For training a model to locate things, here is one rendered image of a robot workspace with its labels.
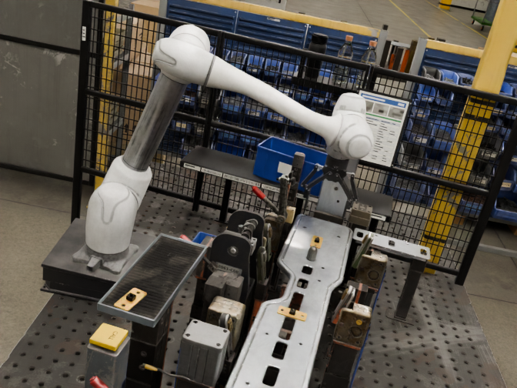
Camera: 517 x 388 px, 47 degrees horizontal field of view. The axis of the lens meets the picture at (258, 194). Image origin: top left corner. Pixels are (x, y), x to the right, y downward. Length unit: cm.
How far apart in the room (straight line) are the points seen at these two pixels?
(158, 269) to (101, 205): 58
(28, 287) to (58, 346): 149
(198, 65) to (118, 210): 57
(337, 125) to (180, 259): 60
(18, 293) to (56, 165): 119
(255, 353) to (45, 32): 291
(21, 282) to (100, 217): 151
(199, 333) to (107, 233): 76
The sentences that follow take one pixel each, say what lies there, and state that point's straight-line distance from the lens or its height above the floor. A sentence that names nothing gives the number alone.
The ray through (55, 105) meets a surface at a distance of 415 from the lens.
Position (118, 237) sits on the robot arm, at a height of 93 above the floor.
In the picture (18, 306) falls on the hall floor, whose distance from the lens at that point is 333.
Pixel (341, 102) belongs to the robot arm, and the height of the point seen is 152.
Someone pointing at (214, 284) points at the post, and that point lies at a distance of 161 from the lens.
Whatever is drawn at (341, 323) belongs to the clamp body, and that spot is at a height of 99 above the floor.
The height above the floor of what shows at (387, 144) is 125.
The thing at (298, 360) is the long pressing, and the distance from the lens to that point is 158.
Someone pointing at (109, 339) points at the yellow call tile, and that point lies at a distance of 130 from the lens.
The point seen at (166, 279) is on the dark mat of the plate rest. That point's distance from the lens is 149.
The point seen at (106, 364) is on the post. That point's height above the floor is 111.
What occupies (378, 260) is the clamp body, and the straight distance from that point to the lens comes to 205.
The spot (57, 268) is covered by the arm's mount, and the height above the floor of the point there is 81.
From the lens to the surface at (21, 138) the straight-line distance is 434.
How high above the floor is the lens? 199
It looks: 24 degrees down
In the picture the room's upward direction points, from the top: 11 degrees clockwise
